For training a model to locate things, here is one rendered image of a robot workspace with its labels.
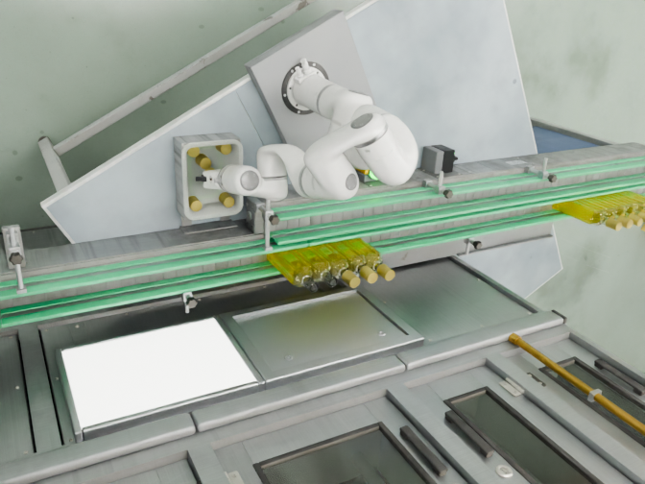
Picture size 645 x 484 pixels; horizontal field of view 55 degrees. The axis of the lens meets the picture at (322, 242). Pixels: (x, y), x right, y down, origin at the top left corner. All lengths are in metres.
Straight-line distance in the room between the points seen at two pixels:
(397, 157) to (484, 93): 1.03
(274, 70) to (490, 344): 0.97
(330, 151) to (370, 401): 0.62
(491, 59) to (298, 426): 1.44
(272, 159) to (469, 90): 0.95
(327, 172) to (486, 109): 1.12
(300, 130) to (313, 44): 0.25
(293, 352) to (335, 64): 0.85
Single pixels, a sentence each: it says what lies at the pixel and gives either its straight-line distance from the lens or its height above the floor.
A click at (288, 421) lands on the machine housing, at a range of 1.47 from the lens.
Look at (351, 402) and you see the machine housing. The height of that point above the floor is 1.43.
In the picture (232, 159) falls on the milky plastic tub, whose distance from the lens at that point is 1.82.
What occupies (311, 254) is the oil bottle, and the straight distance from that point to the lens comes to 1.79.
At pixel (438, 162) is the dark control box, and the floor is 0.83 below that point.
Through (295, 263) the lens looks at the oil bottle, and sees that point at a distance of 1.73.
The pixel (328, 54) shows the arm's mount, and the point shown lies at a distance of 1.88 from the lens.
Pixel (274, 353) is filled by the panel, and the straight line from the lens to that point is 1.62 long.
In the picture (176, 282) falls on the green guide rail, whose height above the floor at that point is 0.91.
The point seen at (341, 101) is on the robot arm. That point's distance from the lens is 1.61.
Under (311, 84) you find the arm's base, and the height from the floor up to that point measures 0.89.
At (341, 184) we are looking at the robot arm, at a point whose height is 1.33.
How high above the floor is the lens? 2.43
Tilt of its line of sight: 53 degrees down
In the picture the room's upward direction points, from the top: 129 degrees clockwise
